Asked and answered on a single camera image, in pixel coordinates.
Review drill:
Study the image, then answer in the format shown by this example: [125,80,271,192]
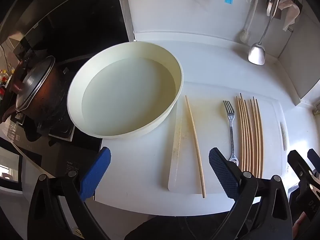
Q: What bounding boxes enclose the cream round plastic basin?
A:
[67,41,184,139]

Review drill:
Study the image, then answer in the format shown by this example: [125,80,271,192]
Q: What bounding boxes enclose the dark cooking pot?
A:
[2,55,75,143]

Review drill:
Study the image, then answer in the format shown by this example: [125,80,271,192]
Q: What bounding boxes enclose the colourful condiment bottles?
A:
[0,69,13,90]

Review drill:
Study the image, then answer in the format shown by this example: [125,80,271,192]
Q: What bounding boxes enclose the white plastic cutting board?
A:
[167,81,290,195]

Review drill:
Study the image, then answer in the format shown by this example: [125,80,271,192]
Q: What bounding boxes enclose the hanging metal ladle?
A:
[247,0,280,66]

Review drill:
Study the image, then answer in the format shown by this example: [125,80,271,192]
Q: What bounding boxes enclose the black gas stove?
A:
[0,120,102,155]

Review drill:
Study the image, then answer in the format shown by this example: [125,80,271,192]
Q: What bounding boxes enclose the hanging white spoon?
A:
[239,0,260,43]

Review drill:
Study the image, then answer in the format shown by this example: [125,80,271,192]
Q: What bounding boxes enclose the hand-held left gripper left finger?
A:
[27,147,112,240]

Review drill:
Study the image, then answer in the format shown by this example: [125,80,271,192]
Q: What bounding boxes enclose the metal fork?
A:
[223,100,240,167]

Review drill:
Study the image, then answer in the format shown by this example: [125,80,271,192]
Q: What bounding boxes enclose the person's right hand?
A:
[292,211,309,240]

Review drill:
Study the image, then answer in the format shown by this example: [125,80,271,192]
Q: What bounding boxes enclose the black glass wall panel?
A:
[0,0,130,63]

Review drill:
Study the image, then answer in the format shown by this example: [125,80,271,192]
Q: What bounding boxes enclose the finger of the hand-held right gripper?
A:
[307,148,320,178]
[287,149,316,195]

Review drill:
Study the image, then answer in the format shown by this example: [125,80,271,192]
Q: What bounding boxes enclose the pale wooden chopstick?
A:
[185,95,206,198]

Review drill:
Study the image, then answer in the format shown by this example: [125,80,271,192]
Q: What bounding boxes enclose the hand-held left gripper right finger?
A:
[208,147,293,240]

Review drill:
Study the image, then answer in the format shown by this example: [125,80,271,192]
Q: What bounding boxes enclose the white hanging cloth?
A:
[277,0,300,32]

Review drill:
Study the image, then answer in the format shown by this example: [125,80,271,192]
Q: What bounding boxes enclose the row of tan chopsticks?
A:
[236,93,264,179]

